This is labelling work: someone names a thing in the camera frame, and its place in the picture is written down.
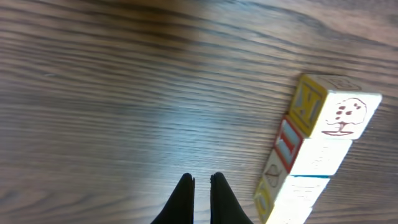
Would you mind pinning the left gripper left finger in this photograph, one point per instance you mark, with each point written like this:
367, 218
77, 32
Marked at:
180, 205

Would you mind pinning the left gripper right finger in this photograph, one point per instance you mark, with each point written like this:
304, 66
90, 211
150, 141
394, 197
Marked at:
225, 208

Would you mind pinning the white number block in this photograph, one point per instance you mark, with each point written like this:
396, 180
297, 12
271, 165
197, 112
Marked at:
302, 155

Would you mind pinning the white block red side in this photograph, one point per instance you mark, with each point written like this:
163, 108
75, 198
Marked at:
291, 189

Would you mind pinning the white block yellow side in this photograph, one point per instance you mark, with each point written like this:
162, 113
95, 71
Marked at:
333, 106

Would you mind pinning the green B block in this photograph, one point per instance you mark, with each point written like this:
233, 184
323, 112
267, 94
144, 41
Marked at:
271, 213

